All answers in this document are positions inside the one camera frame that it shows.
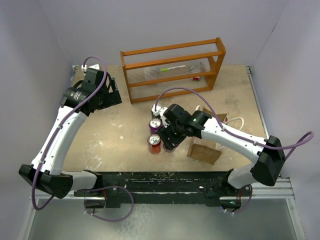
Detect purple soda can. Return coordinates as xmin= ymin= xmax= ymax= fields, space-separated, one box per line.
xmin=162 ymin=145 xmax=176 ymax=153
xmin=148 ymin=118 xmax=163 ymax=134

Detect black beverage can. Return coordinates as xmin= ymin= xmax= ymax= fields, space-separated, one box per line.
xmin=150 ymin=104 xmax=162 ymax=118

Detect red soda can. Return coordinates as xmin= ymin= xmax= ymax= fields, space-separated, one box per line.
xmin=147 ymin=133 xmax=162 ymax=154

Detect brown canvas tote bag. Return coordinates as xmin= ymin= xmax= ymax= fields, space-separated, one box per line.
xmin=187 ymin=113 xmax=245 ymax=165

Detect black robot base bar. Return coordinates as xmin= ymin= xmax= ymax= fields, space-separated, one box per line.
xmin=75 ymin=171 xmax=252 ymax=209

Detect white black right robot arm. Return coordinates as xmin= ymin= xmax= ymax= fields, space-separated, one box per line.
xmin=157 ymin=104 xmax=285 ymax=196

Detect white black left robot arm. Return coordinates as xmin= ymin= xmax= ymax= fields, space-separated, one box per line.
xmin=18 ymin=68 xmax=122 ymax=199

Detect orange wooden shelf rack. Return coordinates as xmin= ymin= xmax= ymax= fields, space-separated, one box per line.
xmin=120 ymin=37 xmax=226 ymax=104

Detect red white small box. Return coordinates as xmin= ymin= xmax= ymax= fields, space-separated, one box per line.
xmin=191 ymin=76 xmax=201 ymax=81

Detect green white marker pen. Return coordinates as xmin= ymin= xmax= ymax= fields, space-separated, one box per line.
xmin=160 ymin=65 xmax=186 ymax=73

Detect grey metal clips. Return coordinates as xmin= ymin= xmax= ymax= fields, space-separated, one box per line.
xmin=186 ymin=62 xmax=205 ymax=74

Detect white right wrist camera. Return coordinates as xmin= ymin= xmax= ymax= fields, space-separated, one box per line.
xmin=156 ymin=107 xmax=169 ymax=128

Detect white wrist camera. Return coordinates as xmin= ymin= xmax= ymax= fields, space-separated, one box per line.
xmin=81 ymin=64 xmax=101 ymax=73
xmin=156 ymin=107 xmax=169 ymax=128

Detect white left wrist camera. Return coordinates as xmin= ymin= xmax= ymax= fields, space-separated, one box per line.
xmin=81 ymin=64 xmax=101 ymax=73

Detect aluminium front frame rail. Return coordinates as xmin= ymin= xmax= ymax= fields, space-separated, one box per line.
xmin=29 ymin=177 xmax=293 ymax=201

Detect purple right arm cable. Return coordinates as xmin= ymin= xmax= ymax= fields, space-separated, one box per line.
xmin=154 ymin=87 xmax=315 ymax=161

